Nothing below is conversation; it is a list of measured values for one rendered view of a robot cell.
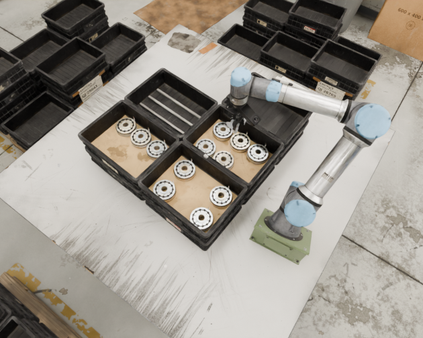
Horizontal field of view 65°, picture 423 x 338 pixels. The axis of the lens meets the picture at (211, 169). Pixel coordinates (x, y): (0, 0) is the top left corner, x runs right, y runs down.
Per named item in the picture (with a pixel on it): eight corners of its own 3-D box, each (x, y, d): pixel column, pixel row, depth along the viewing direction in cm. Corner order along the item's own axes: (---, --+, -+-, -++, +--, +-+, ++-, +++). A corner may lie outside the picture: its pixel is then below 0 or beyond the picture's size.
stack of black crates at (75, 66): (93, 80, 280) (76, 35, 241) (119, 96, 272) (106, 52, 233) (57, 109, 263) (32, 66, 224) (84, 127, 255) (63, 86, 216)
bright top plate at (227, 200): (236, 195, 151) (236, 194, 150) (222, 210, 147) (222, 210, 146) (219, 182, 154) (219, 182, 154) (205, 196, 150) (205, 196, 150)
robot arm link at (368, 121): (302, 220, 141) (389, 113, 123) (303, 236, 127) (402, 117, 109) (278, 205, 142) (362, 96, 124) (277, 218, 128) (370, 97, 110)
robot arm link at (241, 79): (250, 83, 119) (227, 78, 120) (247, 102, 129) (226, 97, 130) (256, 68, 122) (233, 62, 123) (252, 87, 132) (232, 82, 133)
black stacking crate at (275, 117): (309, 121, 180) (315, 107, 170) (280, 156, 168) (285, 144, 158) (250, 86, 191) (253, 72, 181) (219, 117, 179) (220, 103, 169)
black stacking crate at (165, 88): (217, 117, 179) (219, 103, 169) (182, 152, 167) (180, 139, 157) (164, 82, 191) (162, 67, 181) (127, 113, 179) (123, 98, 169)
